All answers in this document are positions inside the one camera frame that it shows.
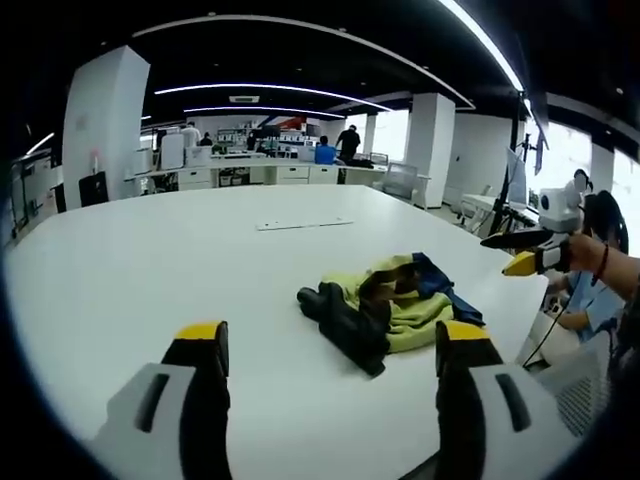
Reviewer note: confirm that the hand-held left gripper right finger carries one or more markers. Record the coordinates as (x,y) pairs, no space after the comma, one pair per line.
(480,400)

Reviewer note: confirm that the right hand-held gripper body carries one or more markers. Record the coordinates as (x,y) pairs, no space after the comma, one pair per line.
(561,210)

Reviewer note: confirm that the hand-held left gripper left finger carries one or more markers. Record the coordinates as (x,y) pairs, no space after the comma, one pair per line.
(165,400)

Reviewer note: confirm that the yellow-green and black garment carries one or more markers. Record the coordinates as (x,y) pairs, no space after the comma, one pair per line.
(400,310)

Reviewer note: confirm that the person's right hand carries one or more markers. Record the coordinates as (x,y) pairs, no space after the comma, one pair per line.
(585,252)

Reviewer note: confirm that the black tripod stand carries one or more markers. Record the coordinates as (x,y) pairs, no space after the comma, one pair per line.
(507,190)

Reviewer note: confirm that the white mesh chair back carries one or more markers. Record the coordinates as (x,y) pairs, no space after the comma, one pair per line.
(585,390)

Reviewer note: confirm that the white mesh office chair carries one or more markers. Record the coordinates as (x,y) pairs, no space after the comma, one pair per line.
(400,181)

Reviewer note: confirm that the long ceiling light strip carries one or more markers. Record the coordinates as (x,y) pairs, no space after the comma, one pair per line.
(480,35)

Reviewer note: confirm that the white flat table strip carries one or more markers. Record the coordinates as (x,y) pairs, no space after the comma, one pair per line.
(305,225)

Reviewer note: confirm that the black office chair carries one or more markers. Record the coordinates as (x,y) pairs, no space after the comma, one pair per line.
(93,189)

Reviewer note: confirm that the white drawer cabinet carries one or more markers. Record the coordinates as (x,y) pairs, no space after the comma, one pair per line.
(293,175)

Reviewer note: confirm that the white whiteboard panel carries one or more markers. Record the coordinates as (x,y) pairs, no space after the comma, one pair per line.
(172,151)

